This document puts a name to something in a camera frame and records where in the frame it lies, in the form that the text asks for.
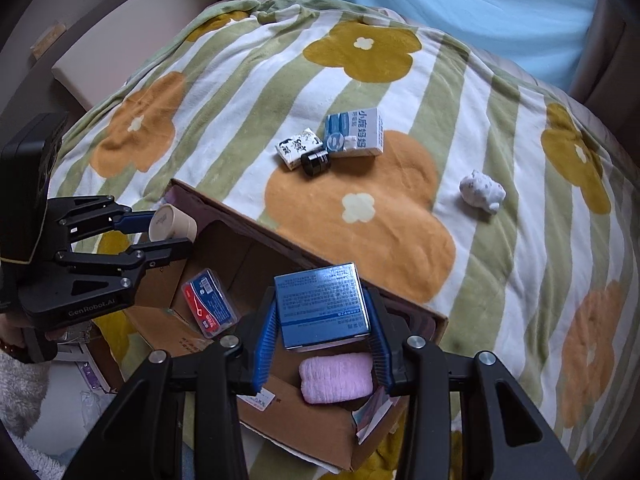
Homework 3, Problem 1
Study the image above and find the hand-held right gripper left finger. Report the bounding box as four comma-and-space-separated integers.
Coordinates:
82, 298, 279, 480

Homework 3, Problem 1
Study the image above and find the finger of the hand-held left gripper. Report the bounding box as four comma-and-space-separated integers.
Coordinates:
112, 210, 163, 233
127, 237, 193, 273

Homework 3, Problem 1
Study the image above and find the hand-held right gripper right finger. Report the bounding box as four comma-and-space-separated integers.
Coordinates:
364, 287, 583, 480

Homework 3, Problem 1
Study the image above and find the brown cardboard box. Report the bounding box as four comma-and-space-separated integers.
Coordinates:
102, 178, 447, 472

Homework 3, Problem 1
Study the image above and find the beige round jar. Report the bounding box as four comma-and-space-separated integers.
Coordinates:
148, 203, 199, 243

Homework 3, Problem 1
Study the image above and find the blue printed box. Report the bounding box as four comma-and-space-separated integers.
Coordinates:
274, 262, 372, 351

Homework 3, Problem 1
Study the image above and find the person's left hand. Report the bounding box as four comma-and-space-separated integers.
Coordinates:
0, 312, 31, 358

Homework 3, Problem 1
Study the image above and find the pink folded towel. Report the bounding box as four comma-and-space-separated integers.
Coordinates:
298, 352, 375, 405

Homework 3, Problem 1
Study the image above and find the red and blue plastic case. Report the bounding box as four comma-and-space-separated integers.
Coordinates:
181, 268, 237, 338

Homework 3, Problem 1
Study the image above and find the pink and white packet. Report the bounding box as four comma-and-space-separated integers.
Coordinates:
352, 390, 401, 445

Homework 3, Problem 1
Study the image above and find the floral striped blanket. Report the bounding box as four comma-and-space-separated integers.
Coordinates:
47, 0, 640, 480

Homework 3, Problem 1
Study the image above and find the white box with black ink print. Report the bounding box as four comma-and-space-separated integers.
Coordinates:
276, 127, 325, 171

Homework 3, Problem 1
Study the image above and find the small black jar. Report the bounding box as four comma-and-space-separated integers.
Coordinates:
301, 149, 328, 177

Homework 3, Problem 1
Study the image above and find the white cushion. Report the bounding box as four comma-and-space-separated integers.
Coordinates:
51, 0, 223, 111

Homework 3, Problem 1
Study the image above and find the white crumpled figurine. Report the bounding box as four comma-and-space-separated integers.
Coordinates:
460, 170, 506, 217

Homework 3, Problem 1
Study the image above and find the white and blue medicine box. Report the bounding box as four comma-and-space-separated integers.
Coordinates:
324, 107, 387, 159

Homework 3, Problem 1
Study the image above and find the light blue bed sheet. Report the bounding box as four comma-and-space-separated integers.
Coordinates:
300, 0, 601, 96

